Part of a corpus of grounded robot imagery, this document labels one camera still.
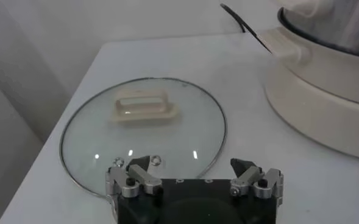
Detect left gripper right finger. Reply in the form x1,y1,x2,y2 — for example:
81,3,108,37
229,157,285,200

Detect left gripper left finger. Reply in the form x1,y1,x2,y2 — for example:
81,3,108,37
105,155,165,198

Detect glass pot lid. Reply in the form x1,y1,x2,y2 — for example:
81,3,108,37
59,77,228,198

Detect cream electric cooker base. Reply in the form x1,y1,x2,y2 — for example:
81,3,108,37
263,26,359,162

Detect black cooker power cord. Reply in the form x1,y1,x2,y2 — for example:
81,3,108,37
219,2,273,55

